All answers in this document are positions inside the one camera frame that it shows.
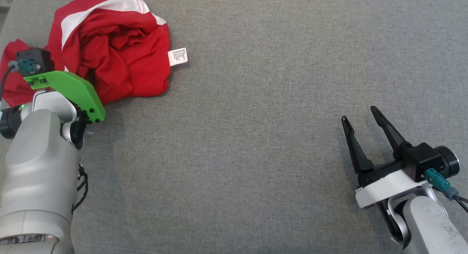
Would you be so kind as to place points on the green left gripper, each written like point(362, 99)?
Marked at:
point(73, 89)

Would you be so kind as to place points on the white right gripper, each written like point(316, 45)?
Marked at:
point(384, 190)

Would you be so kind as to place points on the red basketball jersey white sleeves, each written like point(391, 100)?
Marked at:
point(146, 74)

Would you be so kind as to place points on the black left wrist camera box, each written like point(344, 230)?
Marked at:
point(38, 58)

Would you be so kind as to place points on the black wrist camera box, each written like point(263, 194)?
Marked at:
point(424, 159)
point(38, 58)

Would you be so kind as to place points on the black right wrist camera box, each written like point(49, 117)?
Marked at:
point(424, 159)

